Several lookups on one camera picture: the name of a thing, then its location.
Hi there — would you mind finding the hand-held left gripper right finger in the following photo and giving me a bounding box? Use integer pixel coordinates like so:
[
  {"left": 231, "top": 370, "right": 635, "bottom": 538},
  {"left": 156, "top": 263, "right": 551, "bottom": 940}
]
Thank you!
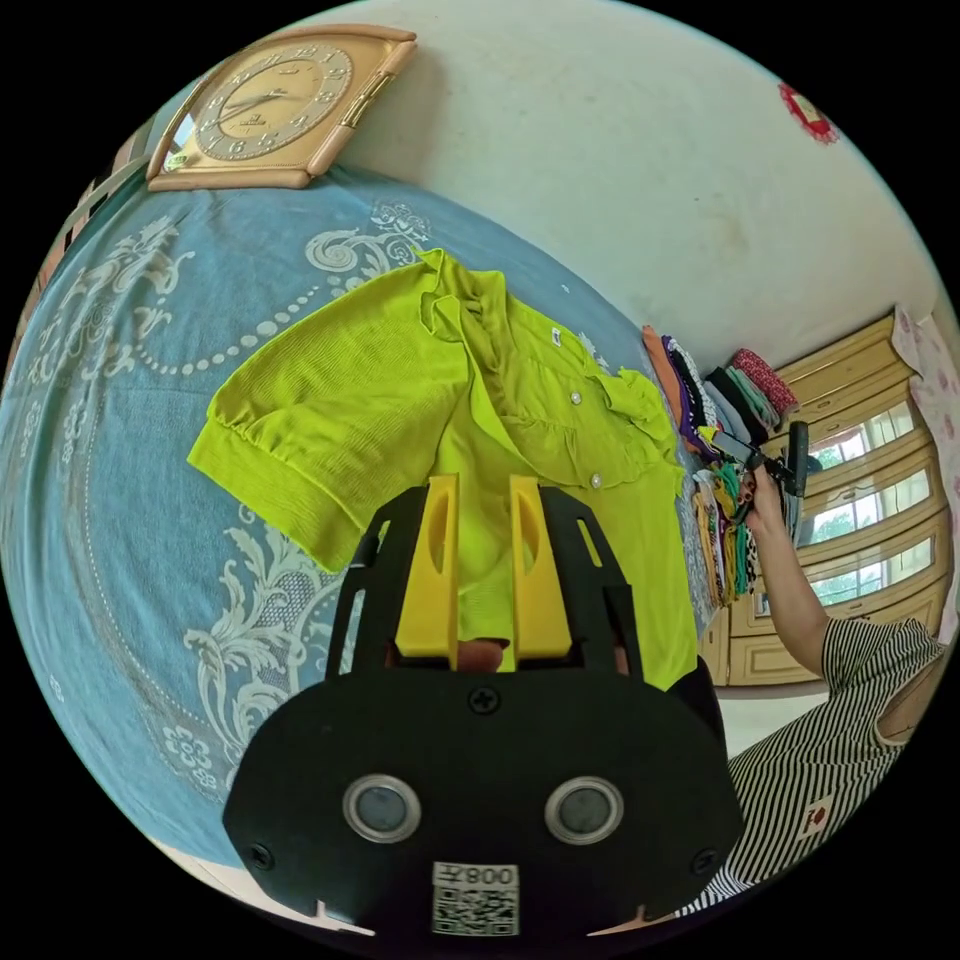
[{"left": 509, "top": 473, "right": 580, "bottom": 670}]

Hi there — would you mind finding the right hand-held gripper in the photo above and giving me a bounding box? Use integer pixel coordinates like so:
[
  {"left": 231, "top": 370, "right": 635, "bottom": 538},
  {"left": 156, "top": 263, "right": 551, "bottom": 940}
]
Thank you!
[{"left": 697, "top": 424, "right": 798, "bottom": 526}]

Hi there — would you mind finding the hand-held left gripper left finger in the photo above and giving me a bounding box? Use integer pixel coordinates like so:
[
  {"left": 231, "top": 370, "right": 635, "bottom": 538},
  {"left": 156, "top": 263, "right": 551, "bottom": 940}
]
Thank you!
[{"left": 395, "top": 473, "right": 461, "bottom": 670}]

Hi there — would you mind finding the green short-sleeve shirt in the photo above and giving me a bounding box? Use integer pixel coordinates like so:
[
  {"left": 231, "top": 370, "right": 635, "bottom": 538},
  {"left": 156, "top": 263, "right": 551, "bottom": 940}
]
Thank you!
[{"left": 185, "top": 247, "right": 703, "bottom": 693}]

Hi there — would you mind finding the person's right forearm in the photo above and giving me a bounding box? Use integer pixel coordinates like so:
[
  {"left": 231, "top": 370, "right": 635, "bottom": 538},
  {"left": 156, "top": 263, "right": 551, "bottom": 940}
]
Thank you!
[{"left": 746, "top": 521, "right": 832, "bottom": 678}]

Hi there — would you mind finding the person's right hand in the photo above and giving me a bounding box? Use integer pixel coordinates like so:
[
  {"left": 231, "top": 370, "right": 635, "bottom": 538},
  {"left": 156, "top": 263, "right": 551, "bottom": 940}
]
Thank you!
[{"left": 737, "top": 466, "right": 790, "bottom": 543}]

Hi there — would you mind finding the pile of clothes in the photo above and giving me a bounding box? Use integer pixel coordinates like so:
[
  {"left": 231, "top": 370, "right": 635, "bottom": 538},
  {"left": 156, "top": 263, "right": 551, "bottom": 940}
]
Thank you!
[{"left": 641, "top": 323, "right": 801, "bottom": 610}]

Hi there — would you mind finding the wooden cupboard with glass doors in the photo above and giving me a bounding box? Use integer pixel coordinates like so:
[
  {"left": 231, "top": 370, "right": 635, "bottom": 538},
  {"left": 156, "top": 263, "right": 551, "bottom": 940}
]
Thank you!
[{"left": 697, "top": 313, "right": 955, "bottom": 688}]

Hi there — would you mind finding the pink floral curtain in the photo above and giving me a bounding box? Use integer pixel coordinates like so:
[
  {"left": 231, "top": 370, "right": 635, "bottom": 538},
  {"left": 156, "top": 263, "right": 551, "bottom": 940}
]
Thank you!
[{"left": 890, "top": 303, "right": 960, "bottom": 519}]

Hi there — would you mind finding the person's body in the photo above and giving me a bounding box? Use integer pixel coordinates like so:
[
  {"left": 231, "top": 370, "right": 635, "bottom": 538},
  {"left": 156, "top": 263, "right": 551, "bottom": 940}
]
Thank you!
[{"left": 671, "top": 614, "right": 955, "bottom": 925}]

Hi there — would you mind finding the bed with blue printed sheet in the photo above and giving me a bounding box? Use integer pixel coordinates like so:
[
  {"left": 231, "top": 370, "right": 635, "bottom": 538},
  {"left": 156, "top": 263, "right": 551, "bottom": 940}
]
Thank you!
[{"left": 0, "top": 161, "right": 723, "bottom": 875}]

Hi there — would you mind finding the red wall decoration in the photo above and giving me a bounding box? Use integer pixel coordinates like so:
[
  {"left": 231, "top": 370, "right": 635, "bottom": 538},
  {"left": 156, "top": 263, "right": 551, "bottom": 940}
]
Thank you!
[{"left": 776, "top": 80, "right": 843, "bottom": 148}]

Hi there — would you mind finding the square golden wall clock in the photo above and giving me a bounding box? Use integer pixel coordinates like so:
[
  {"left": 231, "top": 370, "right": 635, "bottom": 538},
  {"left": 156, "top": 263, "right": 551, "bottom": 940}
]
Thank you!
[{"left": 146, "top": 22, "right": 419, "bottom": 194}]

